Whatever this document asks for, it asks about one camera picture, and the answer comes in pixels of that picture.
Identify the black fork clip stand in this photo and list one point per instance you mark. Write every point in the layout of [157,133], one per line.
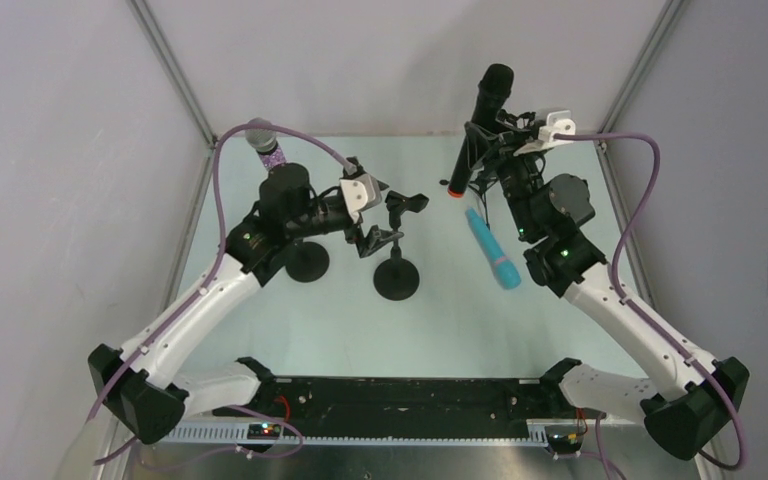
[397,279]

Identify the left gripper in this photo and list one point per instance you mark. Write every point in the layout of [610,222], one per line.
[363,221]

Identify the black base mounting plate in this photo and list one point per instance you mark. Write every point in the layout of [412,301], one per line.
[436,409]

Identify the left controller board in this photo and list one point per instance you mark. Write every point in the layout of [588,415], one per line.
[264,431]

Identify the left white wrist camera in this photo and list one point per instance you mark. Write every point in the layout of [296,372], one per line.
[360,194]

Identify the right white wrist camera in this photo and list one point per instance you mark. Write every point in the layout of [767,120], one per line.
[552,125]

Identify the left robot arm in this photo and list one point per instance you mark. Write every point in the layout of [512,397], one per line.
[141,384]

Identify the black ring clip stand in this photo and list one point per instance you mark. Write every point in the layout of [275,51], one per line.
[307,261]

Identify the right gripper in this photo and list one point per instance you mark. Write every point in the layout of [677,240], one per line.
[496,148]

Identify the controller board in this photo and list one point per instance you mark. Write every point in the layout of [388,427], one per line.
[264,431]
[564,443]

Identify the black microphone orange end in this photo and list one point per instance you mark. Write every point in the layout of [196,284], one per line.
[494,89]

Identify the blue microphone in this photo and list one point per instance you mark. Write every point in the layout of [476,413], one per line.
[504,270]

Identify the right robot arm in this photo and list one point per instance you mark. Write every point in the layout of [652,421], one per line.
[686,396]

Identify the purple glitter microphone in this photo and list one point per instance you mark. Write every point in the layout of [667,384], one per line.
[264,142]

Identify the right controller board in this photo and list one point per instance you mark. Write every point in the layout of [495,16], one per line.
[564,443]

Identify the black tripod shock mount stand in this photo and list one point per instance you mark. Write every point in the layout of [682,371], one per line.
[533,165]

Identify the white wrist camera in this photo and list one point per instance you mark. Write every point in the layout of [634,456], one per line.
[360,194]
[552,125]

